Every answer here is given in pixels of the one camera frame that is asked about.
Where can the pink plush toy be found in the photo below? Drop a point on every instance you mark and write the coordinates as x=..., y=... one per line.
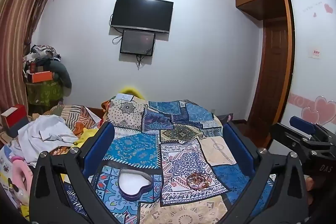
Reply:
x=19, y=174

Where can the red and white sticker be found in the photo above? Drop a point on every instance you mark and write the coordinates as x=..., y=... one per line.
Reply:
x=315, y=53

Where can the small black monitor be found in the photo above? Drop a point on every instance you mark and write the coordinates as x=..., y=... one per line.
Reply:
x=136, y=41

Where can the heap of assorted jewelry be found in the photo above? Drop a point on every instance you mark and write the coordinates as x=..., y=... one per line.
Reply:
x=197, y=180

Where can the dark cloth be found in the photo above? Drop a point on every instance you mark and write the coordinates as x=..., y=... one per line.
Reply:
x=225, y=117

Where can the brown wooden door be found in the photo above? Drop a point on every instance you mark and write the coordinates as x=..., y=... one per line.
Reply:
x=270, y=69

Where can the yellow cloth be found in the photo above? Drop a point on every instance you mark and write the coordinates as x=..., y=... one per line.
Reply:
x=85, y=136

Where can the black wall television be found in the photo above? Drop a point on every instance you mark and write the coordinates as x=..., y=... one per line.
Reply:
x=141, y=12

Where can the person's right hand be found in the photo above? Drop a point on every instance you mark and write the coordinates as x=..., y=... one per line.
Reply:
x=312, y=182

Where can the white heart-print sliding door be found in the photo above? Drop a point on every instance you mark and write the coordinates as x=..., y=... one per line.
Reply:
x=312, y=77

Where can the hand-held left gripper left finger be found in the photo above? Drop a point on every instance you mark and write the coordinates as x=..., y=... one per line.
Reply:
x=101, y=145

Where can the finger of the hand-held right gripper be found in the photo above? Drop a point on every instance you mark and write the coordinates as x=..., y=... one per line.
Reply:
x=302, y=123
x=288, y=136

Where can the grey-green plush pillow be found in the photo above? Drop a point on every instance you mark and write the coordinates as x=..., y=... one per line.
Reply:
x=61, y=73

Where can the white cloth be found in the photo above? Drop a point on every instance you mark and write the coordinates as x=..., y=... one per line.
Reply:
x=44, y=132

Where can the purple heart-shaped box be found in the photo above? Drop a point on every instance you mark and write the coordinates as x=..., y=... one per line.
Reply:
x=134, y=183

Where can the striped brown curtain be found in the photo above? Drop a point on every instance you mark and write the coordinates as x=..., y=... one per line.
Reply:
x=18, y=29

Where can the orange striped blanket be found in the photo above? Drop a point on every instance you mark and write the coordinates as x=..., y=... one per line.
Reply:
x=78, y=116

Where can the red box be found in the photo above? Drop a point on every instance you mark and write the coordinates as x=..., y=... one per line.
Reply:
x=15, y=116

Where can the patchwork printed blanket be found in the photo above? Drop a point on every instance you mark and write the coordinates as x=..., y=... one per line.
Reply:
x=162, y=134

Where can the yellow pillow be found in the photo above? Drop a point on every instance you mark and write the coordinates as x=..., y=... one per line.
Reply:
x=131, y=90

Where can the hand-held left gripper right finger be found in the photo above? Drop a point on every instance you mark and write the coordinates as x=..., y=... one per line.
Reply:
x=237, y=148

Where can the orange box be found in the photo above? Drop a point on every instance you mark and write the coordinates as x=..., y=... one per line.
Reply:
x=39, y=76

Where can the pile of clothes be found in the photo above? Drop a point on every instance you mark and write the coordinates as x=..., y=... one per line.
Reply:
x=43, y=54

